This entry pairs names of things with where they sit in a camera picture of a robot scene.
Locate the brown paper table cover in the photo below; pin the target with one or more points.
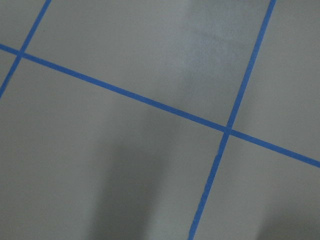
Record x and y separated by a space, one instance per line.
159 119

